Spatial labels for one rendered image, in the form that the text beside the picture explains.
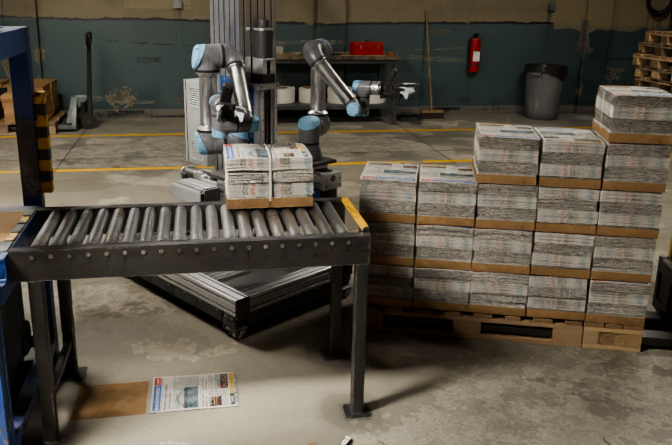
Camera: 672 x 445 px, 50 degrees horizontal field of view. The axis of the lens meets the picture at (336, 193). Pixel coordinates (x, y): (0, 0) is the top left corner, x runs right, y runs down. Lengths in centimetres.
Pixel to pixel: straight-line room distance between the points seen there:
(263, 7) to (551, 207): 177
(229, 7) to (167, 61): 620
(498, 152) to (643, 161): 67
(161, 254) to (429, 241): 146
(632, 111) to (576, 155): 32
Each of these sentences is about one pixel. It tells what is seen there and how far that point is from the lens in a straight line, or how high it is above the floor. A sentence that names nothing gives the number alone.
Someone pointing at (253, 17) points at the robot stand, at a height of 158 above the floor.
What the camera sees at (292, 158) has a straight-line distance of 307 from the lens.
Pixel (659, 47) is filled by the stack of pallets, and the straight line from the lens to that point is 990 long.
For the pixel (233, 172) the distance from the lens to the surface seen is 307.
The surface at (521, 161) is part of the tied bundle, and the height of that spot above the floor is 95.
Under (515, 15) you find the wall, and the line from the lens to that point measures 1093.
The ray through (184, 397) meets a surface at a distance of 330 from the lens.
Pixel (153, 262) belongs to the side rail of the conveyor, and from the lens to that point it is 277.
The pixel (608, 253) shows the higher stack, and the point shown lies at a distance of 375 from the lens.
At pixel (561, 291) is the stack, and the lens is 378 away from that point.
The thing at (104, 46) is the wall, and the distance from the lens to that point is 1002.
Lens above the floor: 173
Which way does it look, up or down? 16 degrees down
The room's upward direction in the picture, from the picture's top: 1 degrees clockwise
